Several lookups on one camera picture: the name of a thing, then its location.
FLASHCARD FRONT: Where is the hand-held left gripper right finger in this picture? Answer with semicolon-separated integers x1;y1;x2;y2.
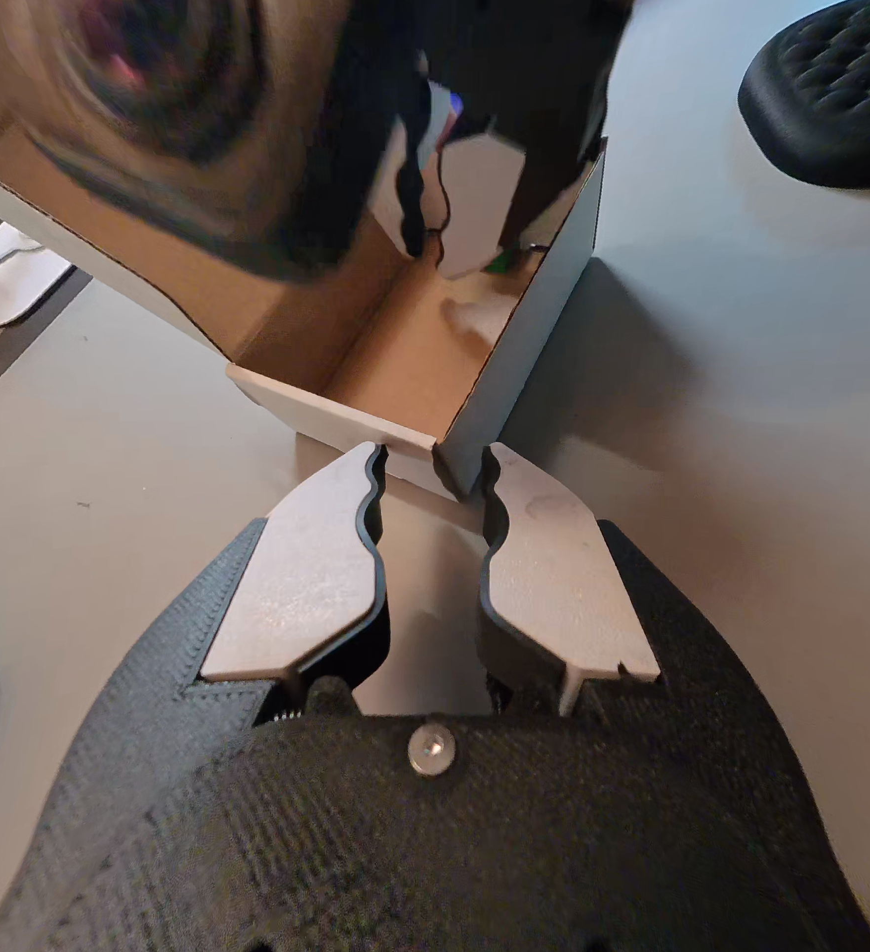
477;444;663;718

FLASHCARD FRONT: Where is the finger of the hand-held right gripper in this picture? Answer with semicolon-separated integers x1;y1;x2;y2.
435;134;530;281
370;78;447;260

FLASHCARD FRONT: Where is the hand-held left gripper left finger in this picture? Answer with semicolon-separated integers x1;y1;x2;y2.
198;441;391;722

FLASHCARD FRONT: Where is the grey desk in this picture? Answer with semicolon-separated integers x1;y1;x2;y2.
0;0;870;893

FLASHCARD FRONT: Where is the white cardboard mailer box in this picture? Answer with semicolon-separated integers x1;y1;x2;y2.
0;0;609;501

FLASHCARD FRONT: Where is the document stand with white base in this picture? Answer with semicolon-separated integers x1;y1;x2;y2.
0;222;73;328

